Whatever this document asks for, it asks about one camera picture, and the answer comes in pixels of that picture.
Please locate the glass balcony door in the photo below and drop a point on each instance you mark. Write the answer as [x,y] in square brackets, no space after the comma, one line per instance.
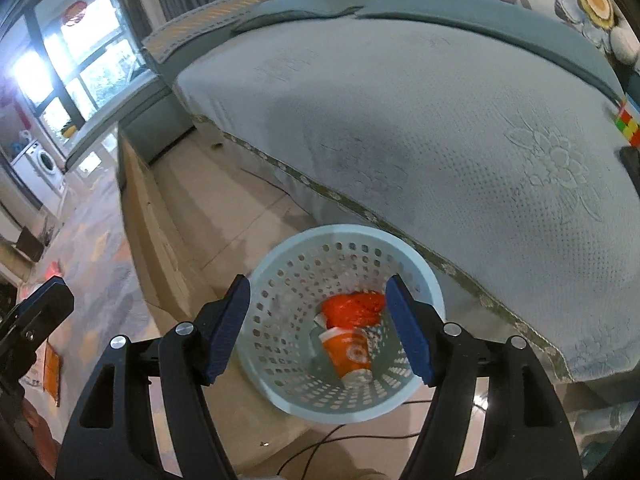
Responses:
[85,60]

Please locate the yellow striped armrest cover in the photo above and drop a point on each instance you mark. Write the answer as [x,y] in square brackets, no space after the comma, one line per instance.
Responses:
[200,20]

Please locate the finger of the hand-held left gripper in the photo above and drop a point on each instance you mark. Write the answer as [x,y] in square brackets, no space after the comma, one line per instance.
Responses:
[47,302]

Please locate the white washing machine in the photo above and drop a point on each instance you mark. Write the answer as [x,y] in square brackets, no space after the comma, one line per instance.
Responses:
[40,167]

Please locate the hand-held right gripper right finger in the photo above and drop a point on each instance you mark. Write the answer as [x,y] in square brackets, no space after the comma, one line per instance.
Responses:
[407,330]

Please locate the light blue perforated wastebasket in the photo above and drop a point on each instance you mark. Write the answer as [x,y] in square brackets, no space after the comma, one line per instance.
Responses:
[280,280]

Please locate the colourful puzzle cube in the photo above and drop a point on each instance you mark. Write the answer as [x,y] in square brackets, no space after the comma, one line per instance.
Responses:
[627,122]

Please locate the red round window decoration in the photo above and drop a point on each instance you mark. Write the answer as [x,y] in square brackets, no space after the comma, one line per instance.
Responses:
[76,14]

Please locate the orange-red wrapper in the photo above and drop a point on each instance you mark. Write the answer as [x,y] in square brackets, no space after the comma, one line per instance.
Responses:
[350,307]

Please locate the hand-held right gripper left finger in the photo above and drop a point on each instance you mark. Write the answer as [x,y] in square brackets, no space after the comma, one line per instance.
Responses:
[227,330]

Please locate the blue-grey sofa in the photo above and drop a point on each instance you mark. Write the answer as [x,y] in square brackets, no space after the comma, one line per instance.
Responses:
[400,135]

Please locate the orange packet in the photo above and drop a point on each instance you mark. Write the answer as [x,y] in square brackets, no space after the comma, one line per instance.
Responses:
[52,372]

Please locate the teal flat cushion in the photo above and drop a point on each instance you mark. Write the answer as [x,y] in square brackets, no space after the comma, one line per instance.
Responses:
[500,30]
[300,7]

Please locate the blue detergent bottle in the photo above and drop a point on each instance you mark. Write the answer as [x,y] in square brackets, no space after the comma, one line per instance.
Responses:
[22,142]

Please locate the orange paper cup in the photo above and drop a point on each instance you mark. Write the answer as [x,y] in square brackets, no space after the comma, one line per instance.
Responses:
[350,355]

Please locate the white fluffy plush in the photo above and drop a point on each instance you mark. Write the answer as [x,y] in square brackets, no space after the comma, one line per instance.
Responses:
[627,42]

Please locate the black flat object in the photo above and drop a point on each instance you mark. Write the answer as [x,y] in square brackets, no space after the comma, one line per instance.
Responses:
[631,165]

